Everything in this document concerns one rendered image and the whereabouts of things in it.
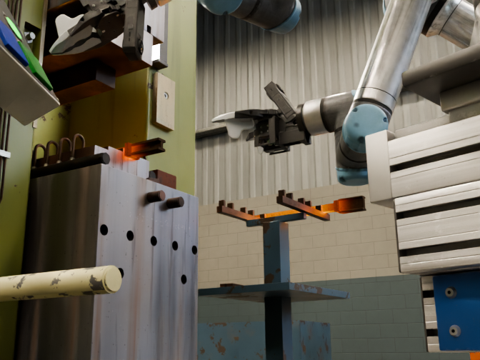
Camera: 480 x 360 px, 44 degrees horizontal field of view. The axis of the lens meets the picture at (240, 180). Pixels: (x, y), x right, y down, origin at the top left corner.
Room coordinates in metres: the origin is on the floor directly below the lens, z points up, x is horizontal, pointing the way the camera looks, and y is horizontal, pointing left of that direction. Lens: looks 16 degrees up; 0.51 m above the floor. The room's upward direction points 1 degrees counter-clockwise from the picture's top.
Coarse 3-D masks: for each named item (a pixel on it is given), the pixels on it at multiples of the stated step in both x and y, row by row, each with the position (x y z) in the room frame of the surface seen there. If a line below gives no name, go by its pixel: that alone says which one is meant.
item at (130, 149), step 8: (128, 144) 1.41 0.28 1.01; (136, 144) 1.41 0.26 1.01; (144, 144) 1.41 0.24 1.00; (152, 144) 1.39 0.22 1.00; (160, 144) 1.38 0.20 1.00; (128, 152) 1.41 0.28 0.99; (136, 152) 1.41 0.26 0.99; (144, 152) 1.40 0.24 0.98; (152, 152) 1.40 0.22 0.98; (160, 152) 1.40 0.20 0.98
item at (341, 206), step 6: (348, 198) 1.80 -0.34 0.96; (354, 198) 1.79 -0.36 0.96; (360, 198) 1.79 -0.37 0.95; (324, 204) 1.85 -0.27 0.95; (330, 204) 1.84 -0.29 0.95; (336, 204) 1.81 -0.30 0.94; (342, 204) 1.82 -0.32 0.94; (348, 204) 1.81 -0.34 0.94; (354, 204) 1.80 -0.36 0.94; (360, 204) 1.79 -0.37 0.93; (294, 210) 1.91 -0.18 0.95; (324, 210) 1.85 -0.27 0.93; (330, 210) 1.84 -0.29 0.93; (336, 210) 1.81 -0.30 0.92; (342, 210) 1.82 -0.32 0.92; (348, 210) 1.80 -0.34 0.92; (354, 210) 1.79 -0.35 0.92; (360, 210) 1.79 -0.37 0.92; (258, 216) 1.99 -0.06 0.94; (270, 216) 1.97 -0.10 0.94
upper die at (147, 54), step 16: (48, 32) 1.44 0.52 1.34; (144, 32) 1.47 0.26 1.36; (48, 48) 1.43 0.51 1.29; (112, 48) 1.40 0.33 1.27; (144, 48) 1.47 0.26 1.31; (48, 64) 1.49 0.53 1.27; (64, 64) 1.49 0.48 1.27; (80, 64) 1.49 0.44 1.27; (112, 64) 1.49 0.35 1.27; (128, 64) 1.49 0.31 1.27; (144, 64) 1.49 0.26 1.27
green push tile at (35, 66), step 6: (18, 42) 0.94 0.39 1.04; (24, 48) 0.95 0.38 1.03; (24, 54) 0.94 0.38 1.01; (30, 54) 0.97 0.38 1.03; (30, 60) 0.94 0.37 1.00; (36, 60) 1.00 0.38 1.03; (30, 66) 0.94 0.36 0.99; (36, 66) 0.97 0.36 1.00; (36, 72) 0.94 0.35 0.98; (42, 72) 0.99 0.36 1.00; (42, 78) 0.97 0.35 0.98; (48, 84) 0.99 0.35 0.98
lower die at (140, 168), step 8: (64, 152) 1.38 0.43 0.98; (80, 152) 1.36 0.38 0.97; (88, 152) 1.34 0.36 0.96; (96, 152) 1.34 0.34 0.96; (112, 152) 1.38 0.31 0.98; (120, 152) 1.41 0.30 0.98; (32, 160) 1.44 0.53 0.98; (40, 160) 1.43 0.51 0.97; (56, 160) 1.40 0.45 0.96; (64, 160) 1.38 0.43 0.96; (112, 160) 1.38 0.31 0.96; (120, 160) 1.41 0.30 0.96; (128, 160) 1.43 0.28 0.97; (136, 160) 1.46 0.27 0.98; (144, 160) 1.49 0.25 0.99; (120, 168) 1.41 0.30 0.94; (128, 168) 1.43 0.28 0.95; (136, 168) 1.46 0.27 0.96; (144, 168) 1.49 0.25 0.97; (144, 176) 1.49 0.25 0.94
